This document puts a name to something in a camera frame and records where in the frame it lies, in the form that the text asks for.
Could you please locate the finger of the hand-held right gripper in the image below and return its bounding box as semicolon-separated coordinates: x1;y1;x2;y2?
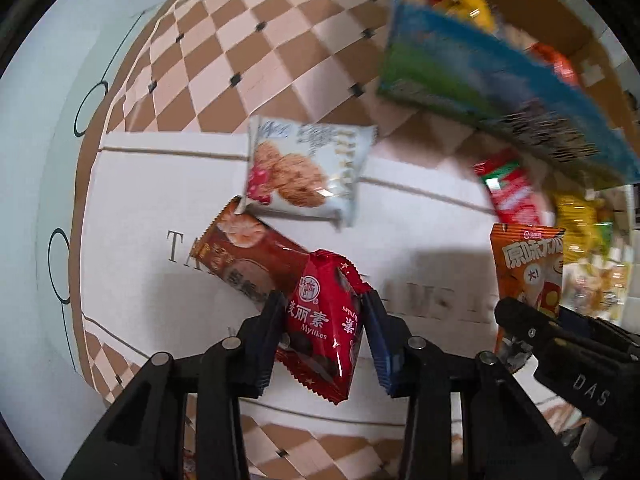
494;297;567;357
559;306;640;357

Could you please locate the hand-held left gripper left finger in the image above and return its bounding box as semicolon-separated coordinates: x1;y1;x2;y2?
62;290;288;480

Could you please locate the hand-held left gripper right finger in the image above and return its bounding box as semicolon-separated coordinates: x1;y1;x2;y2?
360;290;571;480

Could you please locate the red chocolate snack packet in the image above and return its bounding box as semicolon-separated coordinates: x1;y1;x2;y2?
275;249;373;406

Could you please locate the orange cartoon snack packet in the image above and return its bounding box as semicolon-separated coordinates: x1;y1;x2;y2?
490;223;567;356

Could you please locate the cardboard box with blue side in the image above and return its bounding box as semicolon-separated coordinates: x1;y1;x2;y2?
377;0;640;186

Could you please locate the brown cookie packet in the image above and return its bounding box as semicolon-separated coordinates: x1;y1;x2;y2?
192;196;312;316

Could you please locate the red green snack packet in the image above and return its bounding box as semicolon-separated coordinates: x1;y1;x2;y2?
473;151;549;227

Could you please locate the pale blue cookie packet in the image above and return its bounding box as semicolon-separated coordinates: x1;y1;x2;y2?
242;116;378;228

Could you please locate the round checkered mat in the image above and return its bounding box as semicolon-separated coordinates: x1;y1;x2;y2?
70;0;640;480

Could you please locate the plain orange snack packet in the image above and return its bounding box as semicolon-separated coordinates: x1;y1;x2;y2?
527;42;581;86

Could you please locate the pale mat with black rings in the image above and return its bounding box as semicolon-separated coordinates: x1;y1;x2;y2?
0;0;206;480

